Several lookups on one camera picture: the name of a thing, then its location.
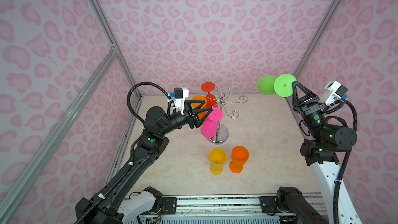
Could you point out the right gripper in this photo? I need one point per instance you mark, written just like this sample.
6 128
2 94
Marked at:
309 109

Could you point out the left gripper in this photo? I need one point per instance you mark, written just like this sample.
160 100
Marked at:
193 122

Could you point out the green wine glass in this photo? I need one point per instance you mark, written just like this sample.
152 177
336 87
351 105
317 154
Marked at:
281 85

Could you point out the yellow wine glass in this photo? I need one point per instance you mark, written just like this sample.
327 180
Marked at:
218 158

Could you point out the orange wine glass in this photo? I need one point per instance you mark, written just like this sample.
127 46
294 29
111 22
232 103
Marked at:
199 99
239 157

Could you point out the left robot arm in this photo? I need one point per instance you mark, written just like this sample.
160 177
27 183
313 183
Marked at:
136 155

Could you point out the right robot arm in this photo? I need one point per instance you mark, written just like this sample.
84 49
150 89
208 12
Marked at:
332 123

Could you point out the pink wine glass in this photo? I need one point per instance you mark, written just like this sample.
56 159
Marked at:
209 127

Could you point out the red wine glass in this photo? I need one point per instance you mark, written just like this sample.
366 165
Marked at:
209 87

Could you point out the chrome wine glass rack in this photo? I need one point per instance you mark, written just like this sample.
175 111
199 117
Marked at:
222 134

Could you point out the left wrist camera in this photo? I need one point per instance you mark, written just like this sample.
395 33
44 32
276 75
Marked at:
178 97

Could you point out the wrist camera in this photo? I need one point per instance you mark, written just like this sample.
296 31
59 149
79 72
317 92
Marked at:
334 91
178 97

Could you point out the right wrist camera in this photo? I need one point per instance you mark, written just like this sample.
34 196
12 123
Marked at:
334 91

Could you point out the aluminium frame strut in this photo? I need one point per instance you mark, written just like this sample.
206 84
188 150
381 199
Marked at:
32 172

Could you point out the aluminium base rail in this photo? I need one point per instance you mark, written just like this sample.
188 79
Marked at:
217 208

